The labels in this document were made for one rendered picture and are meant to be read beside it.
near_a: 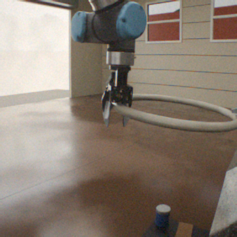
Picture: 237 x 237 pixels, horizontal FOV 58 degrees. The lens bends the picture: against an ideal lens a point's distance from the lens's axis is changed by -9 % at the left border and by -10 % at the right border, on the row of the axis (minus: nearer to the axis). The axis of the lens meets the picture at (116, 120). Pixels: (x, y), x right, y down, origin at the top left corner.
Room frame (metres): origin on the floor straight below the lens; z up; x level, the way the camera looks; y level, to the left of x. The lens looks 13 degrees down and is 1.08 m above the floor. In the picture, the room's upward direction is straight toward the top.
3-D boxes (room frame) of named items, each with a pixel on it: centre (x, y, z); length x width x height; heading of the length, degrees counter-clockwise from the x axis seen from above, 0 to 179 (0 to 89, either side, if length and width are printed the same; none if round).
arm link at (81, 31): (0.69, 0.06, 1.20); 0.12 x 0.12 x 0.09; 40
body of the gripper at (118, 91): (0.77, -0.01, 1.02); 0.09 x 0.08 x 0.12; 10
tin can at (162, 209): (1.35, -0.33, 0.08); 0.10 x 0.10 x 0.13
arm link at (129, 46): (0.77, -0.02, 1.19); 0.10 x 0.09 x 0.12; 130
